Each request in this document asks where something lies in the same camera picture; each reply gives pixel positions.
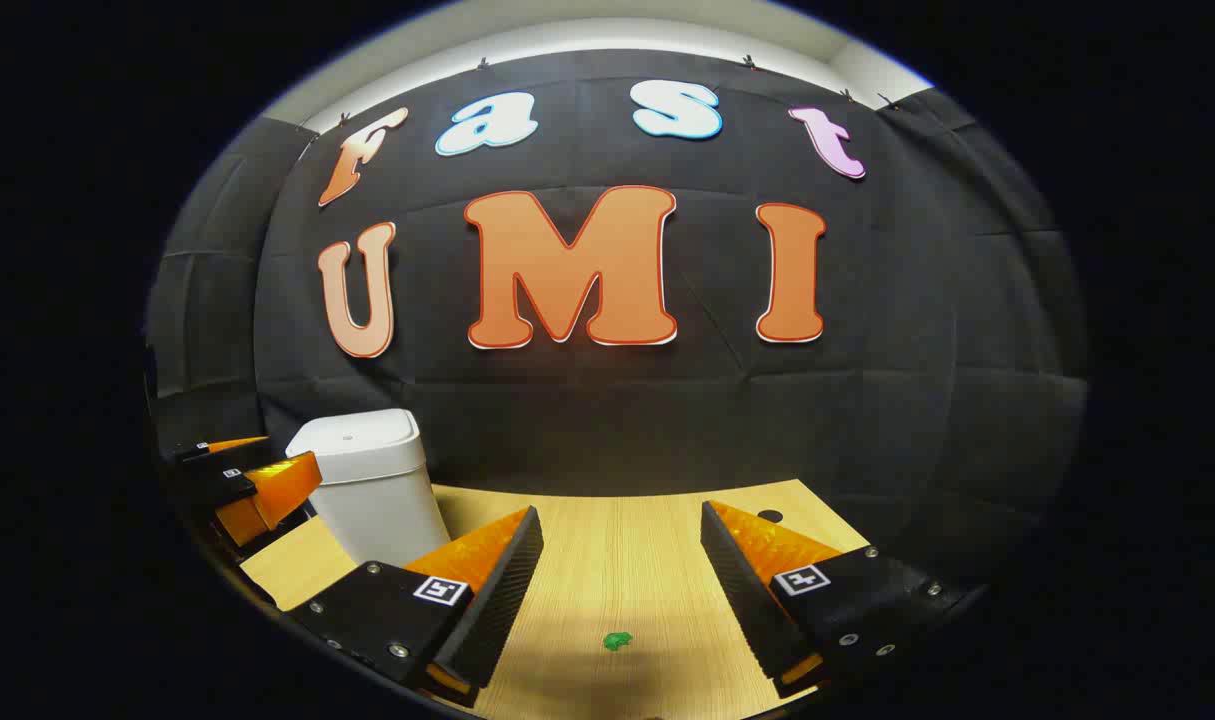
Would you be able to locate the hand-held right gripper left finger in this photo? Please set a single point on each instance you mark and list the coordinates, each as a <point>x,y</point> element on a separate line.
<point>502,600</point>

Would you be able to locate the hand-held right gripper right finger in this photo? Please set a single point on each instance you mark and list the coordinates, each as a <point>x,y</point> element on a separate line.
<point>742,600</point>

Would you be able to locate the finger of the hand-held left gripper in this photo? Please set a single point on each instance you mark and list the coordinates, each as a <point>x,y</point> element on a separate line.
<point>267,500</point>
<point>232,443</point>

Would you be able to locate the white desktop garbage bin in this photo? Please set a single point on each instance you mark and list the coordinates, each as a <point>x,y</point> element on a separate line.
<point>377,490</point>

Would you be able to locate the green paper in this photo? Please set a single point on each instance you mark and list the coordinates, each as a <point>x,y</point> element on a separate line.
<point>617,640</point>

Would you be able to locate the wooden desktop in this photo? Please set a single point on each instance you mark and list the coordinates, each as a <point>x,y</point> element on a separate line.
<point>617,560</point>

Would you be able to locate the black backdrop cloth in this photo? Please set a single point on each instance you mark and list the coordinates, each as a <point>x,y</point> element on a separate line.
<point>617,420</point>

